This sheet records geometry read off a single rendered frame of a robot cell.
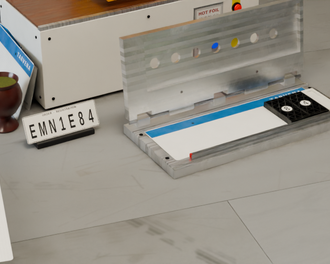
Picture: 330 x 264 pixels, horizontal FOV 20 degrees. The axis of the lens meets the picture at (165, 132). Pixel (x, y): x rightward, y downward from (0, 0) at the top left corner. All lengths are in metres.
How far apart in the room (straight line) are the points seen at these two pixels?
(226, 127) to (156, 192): 0.25
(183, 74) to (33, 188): 0.41
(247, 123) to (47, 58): 0.44
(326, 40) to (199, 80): 0.52
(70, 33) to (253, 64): 0.40
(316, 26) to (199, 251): 1.01
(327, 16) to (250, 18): 0.56
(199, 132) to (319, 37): 0.61
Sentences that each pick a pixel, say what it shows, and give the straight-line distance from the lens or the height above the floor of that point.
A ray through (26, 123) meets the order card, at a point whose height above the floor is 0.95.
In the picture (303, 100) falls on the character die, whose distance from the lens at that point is 2.05.
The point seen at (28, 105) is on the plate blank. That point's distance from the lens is 2.08.
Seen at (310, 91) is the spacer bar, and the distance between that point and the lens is 2.10.
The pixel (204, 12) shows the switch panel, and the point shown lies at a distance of 2.17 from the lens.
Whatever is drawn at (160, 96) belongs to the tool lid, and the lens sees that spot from 1.95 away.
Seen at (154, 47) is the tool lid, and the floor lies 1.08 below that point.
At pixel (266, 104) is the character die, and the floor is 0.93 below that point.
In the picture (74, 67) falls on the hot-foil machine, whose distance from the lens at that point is 2.05.
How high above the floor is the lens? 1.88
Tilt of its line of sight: 30 degrees down
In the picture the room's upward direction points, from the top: straight up
